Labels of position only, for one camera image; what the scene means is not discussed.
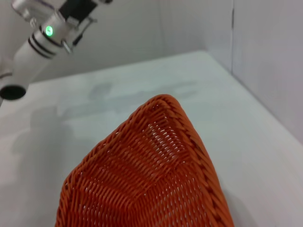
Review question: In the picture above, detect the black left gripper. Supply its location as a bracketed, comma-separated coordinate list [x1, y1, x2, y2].
[58, 0, 98, 30]

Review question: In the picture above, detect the orange woven plastic basket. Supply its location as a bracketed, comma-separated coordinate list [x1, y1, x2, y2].
[54, 94, 235, 227]

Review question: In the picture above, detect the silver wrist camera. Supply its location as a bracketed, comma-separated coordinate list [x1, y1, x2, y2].
[10, 0, 60, 19]

